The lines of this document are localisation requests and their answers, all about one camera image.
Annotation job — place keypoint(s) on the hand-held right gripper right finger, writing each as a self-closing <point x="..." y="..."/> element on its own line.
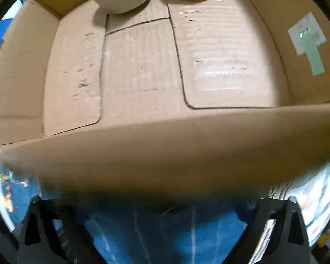
<point x="277" y="225"/>

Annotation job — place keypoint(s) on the white label with green tape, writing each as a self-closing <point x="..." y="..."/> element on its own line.
<point x="309" y="42"/>

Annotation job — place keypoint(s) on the printed blue blanket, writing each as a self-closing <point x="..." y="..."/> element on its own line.
<point x="165" y="233"/>

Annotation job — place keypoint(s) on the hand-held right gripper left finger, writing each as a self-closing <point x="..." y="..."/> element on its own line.
<point x="48" y="225"/>

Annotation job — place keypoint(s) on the cardboard box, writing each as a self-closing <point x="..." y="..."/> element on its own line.
<point x="154" y="88"/>

